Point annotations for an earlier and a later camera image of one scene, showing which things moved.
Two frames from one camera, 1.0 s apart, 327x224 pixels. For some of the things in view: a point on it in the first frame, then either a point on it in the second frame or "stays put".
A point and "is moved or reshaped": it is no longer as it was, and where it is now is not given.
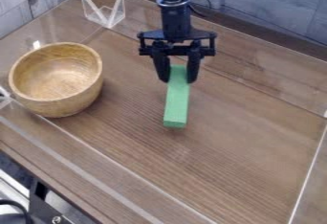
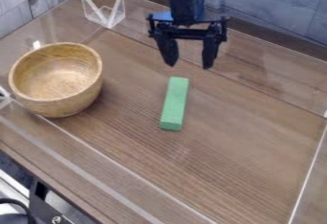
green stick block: x=176 y=100 is moved or reshaped
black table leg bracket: x=49 y=207 stays put
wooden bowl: x=56 y=78 stays put
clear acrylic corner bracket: x=104 y=14 stays put
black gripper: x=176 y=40 to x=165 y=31
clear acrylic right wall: x=311 y=208 stays put
